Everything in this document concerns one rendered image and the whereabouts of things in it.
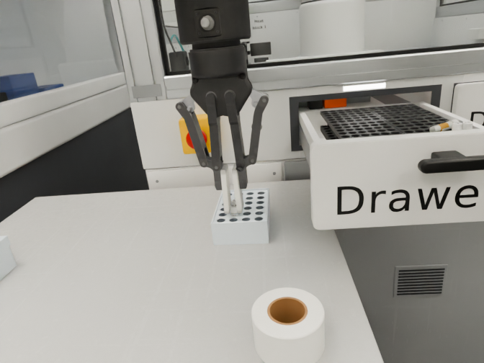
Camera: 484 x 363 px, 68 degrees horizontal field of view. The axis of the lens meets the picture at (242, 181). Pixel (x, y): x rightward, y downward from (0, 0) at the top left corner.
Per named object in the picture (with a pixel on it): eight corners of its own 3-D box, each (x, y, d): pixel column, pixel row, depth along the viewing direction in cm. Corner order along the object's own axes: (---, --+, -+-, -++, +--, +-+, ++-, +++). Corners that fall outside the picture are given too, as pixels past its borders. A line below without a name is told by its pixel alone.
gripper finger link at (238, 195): (233, 163, 55) (238, 163, 54) (238, 204, 57) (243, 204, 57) (231, 170, 52) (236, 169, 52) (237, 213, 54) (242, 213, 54)
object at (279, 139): (647, 133, 71) (673, 55, 66) (143, 169, 79) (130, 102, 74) (433, 79, 159) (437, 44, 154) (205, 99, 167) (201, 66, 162)
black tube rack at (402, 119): (469, 176, 51) (476, 131, 49) (343, 184, 53) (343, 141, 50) (410, 135, 72) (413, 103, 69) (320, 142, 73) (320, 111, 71)
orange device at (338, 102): (346, 106, 107) (347, 87, 105) (309, 109, 108) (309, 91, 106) (343, 104, 111) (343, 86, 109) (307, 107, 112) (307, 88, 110)
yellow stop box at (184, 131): (217, 153, 72) (213, 117, 69) (182, 155, 72) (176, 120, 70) (220, 146, 76) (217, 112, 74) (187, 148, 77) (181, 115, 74)
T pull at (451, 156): (496, 170, 37) (498, 157, 36) (420, 174, 38) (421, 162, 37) (477, 158, 40) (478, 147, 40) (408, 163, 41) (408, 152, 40)
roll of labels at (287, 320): (338, 359, 34) (338, 325, 32) (267, 381, 32) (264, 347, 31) (306, 310, 40) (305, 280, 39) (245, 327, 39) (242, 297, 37)
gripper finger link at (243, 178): (236, 153, 53) (256, 152, 53) (240, 185, 55) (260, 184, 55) (235, 157, 52) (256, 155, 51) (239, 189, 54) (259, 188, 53)
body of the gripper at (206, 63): (177, 49, 44) (188, 123, 47) (246, 42, 43) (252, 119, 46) (191, 47, 51) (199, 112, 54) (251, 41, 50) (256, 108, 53)
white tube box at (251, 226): (269, 243, 54) (267, 221, 52) (213, 245, 55) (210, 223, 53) (270, 207, 65) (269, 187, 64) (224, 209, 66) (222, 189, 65)
